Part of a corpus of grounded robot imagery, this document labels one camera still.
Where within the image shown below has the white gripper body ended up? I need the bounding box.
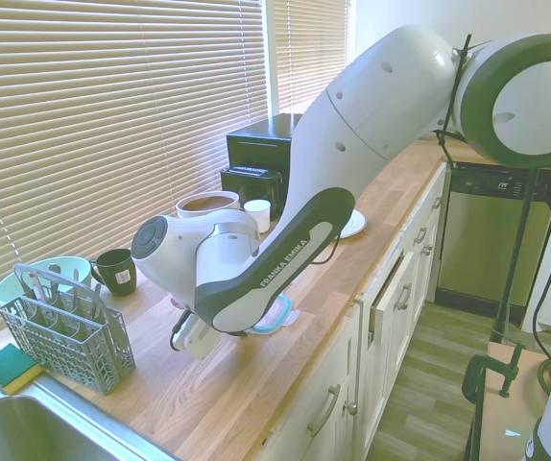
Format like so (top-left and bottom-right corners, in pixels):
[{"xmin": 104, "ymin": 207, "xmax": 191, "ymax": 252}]
[{"xmin": 179, "ymin": 314, "xmax": 223, "ymax": 362}]

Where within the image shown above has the clear plastic lid teal seal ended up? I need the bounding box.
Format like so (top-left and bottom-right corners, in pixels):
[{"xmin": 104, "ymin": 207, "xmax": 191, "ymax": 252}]
[{"xmin": 253, "ymin": 293, "xmax": 301, "ymax": 335}]

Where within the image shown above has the black mug with sticker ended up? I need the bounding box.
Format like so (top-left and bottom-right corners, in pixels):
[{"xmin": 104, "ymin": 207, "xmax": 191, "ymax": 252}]
[{"xmin": 89, "ymin": 248, "xmax": 138, "ymax": 298}]

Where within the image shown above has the grey plastic cutlery basket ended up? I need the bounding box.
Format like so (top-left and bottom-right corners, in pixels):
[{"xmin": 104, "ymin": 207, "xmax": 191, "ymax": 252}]
[{"xmin": 0, "ymin": 261, "xmax": 137, "ymax": 396}]

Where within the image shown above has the large white mug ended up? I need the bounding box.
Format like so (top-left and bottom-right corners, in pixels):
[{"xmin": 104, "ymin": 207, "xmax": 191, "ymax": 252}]
[{"xmin": 243, "ymin": 199, "xmax": 273, "ymax": 235}]

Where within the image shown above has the metal mixing bowl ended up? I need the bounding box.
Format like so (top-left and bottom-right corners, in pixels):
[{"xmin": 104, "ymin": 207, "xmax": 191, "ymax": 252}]
[{"xmin": 178, "ymin": 190, "xmax": 240, "ymax": 213}]

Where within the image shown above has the mint green bowl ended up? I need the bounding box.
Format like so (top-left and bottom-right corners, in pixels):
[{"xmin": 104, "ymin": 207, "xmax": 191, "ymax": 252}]
[{"xmin": 0, "ymin": 256, "xmax": 92, "ymax": 308}]

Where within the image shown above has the black toaster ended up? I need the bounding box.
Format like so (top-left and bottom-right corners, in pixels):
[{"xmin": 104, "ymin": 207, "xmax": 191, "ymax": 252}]
[{"xmin": 220, "ymin": 165, "xmax": 285, "ymax": 227}]

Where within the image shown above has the stainless steel double sink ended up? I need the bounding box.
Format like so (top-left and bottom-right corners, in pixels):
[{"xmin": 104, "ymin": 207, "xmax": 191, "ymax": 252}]
[{"xmin": 0, "ymin": 372, "xmax": 180, "ymax": 461}]

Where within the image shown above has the white kitchen cabinet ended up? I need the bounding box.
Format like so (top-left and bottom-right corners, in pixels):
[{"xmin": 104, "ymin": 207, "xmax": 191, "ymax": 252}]
[{"xmin": 255, "ymin": 160, "xmax": 452, "ymax": 461}]

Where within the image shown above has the white dinner plate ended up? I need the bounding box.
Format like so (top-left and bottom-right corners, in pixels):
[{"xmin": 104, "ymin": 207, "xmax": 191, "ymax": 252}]
[{"xmin": 340, "ymin": 209, "xmax": 368, "ymax": 239}]

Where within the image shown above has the green yellow sponge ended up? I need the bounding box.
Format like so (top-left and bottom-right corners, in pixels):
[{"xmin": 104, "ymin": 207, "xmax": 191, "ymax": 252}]
[{"xmin": 0, "ymin": 343, "xmax": 45, "ymax": 396}]

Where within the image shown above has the black coffee maker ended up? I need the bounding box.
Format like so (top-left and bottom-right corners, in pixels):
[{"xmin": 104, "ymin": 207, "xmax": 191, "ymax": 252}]
[{"xmin": 226, "ymin": 113, "xmax": 305, "ymax": 169}]

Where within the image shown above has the wide beige window blind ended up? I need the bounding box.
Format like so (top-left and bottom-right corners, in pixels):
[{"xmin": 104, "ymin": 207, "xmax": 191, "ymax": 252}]
[{"xmin": 0, "ymin": 0, "xmax": 270, "ymax": 343}]

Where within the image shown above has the green metal clamp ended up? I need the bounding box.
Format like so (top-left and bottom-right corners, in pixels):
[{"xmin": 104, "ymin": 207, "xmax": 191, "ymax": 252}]
[{"xmin": 462, "ymin": 339, "xmax": 527, "ymax": 420}]

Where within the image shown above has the stainless steel dishwasher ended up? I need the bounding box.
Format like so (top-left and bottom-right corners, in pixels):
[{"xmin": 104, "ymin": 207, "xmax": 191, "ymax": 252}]
[{"xmin": 436, "ymin": 160, "xmax": 551, "ymax": 322}]

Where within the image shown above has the narrow beige window blind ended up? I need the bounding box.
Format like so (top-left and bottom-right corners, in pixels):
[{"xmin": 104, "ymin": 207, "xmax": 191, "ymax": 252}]
[{"xmin": 266, "ymin": 0, "xmax": 353, "ymax": 117}]

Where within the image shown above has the black camera tripod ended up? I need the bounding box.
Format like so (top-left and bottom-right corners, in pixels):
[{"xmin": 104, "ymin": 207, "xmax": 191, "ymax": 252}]
[{"xmin": 494, "ymin": 165, "xmax": 551, "ymax": 340}]

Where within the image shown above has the wooden robot mount board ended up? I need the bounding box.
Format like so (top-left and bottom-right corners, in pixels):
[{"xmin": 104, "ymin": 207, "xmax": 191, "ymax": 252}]
[{"xmin": 469, "ymin": 335, "xmax": 551, "ymax": 461}]

